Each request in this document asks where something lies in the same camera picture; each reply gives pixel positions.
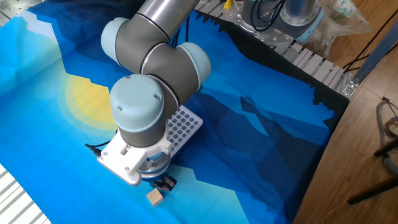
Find black stand legs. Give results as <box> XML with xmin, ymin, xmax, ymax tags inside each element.
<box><xmin>346</xmin><ymin>138</ymin><xmax>398</xmax><ymax>206</ymax></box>

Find small wooden cube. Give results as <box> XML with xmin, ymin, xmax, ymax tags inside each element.
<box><xmin>146</xmin><ymin>187</ymin><xmax>165</xmax><ymax>208</ymax></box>

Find blue mountain print cloth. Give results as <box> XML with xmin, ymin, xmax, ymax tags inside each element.
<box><xmin>0</xmin><ymin>0</ymin><xmax>351</xmax><ymax>224</ymax></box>

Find silver corner bracket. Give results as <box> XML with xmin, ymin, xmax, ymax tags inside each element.
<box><xmin>341</xmin><ymin>80</ymin><xmax>359</xmax><ymax>100</ymax></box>

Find grey coiled cable bundle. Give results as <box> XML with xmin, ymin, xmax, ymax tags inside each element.
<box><xmin>375</xmin><ymin>97</ymin><xmax>398</xmax><ymax>179</ymax></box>

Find clear plastic bag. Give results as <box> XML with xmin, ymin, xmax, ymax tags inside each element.
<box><xmin>302</xmin><ymin>0</ymin><xmax>374</xmax><ymax>58</ymax></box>

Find black gripper cable bundle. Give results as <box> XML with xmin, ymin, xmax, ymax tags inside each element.
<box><xmin>84</xmin><ymin>0</ymin><xmax>287</xmax><ymax>157</ymax></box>

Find white printed wrist mount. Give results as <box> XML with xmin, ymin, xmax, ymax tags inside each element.
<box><xmin>96</xmin><ymin>131</ymin><xmax>173</xmax><ymax>188</ymax></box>

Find grey blue frame beam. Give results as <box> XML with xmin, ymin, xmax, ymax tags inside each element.
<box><xmin>352</xmin><ymin>21</ymin><xmax>398</xmax><ymax>91</ymax></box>

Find blue tube rack white top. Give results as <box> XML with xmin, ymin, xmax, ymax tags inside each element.
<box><xmin>165</xmin><ymin>105</ymin><xmax>204</xmax><ymax>158</ymax></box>

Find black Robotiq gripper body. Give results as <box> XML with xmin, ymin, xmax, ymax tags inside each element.
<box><xmin>149</xmin><ymin>173</ymin><xmax>178</xmax><ymax>185</ymax></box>

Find thin black floor cable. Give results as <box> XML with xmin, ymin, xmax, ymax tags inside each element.
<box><xmin>342</xmin><ymin>9</ymin><xmax>398</xmax><ymax>73</ymax></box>

